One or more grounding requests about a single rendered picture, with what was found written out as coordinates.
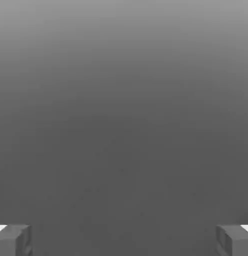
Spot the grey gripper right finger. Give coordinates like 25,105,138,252
215,224,248,256

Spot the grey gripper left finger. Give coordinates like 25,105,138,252
0,223,34,256

